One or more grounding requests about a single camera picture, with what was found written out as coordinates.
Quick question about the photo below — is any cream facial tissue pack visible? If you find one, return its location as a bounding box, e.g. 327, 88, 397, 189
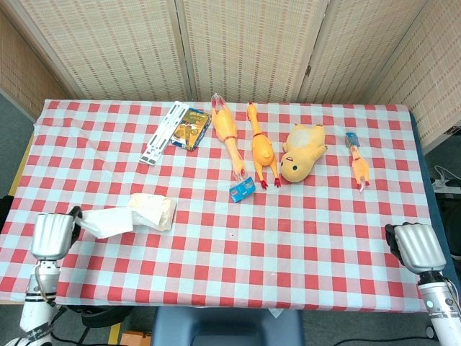
127, 193, 178, 231

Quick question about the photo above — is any white power strip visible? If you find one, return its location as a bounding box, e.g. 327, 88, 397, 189
431, 176, 461, 194

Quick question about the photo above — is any blue cardboard hang tag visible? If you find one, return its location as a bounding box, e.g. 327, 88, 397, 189
229, 176, 256, 204

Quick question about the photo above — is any unwrapped yellow rubber chicken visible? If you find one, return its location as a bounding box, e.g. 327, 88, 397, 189
246, 101, 282, 191

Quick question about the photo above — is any blue chair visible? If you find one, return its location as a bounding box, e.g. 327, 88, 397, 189
151, 308, 305, 346

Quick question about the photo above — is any plastic wrapped rubber chicken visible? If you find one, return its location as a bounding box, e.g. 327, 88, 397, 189
210, 93, 248, 181

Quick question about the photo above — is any white paper napkin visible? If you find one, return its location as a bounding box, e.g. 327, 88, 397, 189
77, 205, 136, 239

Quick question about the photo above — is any small rubber chicken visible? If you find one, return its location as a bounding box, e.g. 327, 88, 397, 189
345, 131, 371, 192

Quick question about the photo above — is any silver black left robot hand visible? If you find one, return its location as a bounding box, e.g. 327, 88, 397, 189
29, 205, 84, 261

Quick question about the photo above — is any white folding stand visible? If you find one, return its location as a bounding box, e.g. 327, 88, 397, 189
139, 100, 191, 167

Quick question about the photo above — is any yellow plush toy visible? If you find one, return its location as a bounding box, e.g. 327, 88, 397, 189
279, 123, 328, 183

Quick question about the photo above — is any red white checkered tablecloth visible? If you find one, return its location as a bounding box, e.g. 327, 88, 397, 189
0, 99, 433, 314

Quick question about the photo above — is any woven folding screen panel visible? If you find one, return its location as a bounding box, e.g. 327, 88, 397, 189
298, 0, 433, 105
176, 0, 328, 104
370, 0, 461, 152
6, 0, 194, 102
0, 6, 73, 109

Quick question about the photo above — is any black cable bundle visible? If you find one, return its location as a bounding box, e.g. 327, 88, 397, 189
66, 305, 133, 329

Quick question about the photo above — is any blue yellow cardboard box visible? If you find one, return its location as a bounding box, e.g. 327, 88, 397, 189
169, 107, 212, 151

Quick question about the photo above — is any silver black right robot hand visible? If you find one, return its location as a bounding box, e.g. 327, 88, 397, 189
384, 222, 447, 273

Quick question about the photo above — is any white cable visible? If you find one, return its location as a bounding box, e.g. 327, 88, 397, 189
434, 164, 461, 183

